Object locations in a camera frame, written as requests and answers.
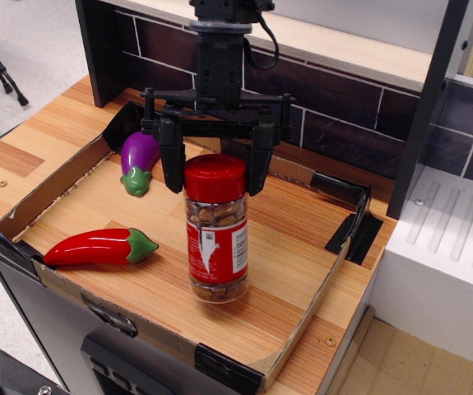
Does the white toy sink drainboard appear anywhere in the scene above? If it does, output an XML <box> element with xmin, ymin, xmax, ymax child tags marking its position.
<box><xmin>370</xmin><ymin>168</ymin><xmax>473</xmax><ymax>362</ymax></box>

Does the brass screw front right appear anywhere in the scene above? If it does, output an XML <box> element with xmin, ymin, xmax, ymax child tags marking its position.
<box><xmin>326</xmin><ymin>337</ymin><xmax>336</xmax><ymax>347</ymax></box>

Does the red toy chili pepper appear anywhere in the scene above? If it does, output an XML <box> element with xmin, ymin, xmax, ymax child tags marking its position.
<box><xmin>43</xmin><ymin>228</ymin><xmax>159</xmax><ymax>267</ymax></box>

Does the dark shelf frame with backsplash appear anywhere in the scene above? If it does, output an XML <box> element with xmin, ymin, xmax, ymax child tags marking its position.
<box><xmin>76</xmin><ymin>1</ymin><xmax>467</xmax><ymax>218</ymax></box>

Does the black toy oven panel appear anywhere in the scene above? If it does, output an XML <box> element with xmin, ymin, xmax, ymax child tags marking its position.
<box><xmin>80</xmin><ymin>335</ymin><xmax>188</xmax><ymax>395</ymax></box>

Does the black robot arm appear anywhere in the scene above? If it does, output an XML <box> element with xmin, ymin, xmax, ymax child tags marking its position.
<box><xmin>141</xmin><ymin>1</ymin><xmax>294</xmax><ymax>196</ymax></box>

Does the red-lidded spice bottle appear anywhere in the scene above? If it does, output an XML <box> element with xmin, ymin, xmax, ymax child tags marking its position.
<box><xmin>184</xmin><ymin>154</ymin><xmax>248</xmax><ymax>304</ymax></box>

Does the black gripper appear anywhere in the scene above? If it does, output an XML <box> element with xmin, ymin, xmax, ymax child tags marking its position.
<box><xmin>141</xmin><ymin>20</ymin><xmax>293</xmax><ymax>196</ymax></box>

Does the purple toy eggplant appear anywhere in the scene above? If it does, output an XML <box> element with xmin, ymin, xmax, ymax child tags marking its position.
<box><xmin>120</xmin><ymin>132</ymin><xmax>160</xmax><ymax>197</ymax></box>

